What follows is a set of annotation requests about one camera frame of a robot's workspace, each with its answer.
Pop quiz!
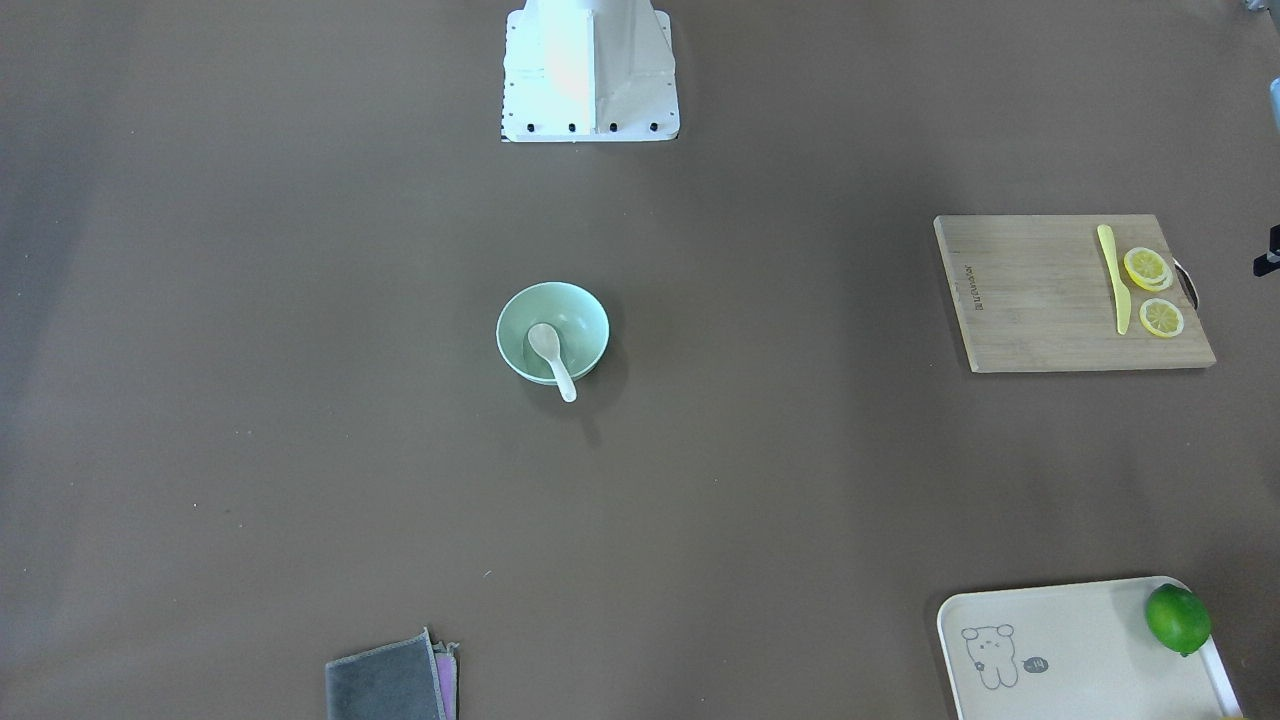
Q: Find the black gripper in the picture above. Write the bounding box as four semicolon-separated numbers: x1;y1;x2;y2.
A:
1253;225;1280;277

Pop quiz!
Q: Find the white ceramic spoon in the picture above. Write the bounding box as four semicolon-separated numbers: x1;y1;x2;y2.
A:
527;323;577;404

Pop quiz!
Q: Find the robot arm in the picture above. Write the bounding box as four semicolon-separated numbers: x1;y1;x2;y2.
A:
1252;77;1280;277

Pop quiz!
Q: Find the green ceramic bowl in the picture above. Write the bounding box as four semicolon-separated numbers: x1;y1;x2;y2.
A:
495;281;611;386

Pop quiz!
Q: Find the lemon slice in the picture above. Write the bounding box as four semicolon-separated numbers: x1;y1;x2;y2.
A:
1139;299;1185;340

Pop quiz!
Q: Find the yellow plastic knife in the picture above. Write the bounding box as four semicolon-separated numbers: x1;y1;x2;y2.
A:
1096;224;1132;336

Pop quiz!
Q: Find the wooden cutting board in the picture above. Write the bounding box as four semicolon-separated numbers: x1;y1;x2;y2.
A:
934;214;1216;374

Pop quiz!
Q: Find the green lime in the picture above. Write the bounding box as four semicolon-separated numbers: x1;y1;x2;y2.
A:
1144;583;1213;657

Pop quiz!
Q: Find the cream serving tray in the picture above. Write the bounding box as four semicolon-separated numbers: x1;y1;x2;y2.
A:
936;577;1244;719

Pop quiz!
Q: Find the grey folded cloth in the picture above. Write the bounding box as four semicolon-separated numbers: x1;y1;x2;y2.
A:
325;626;460;719

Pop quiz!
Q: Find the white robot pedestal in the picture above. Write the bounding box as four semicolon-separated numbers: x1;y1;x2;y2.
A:
500;1;681;143

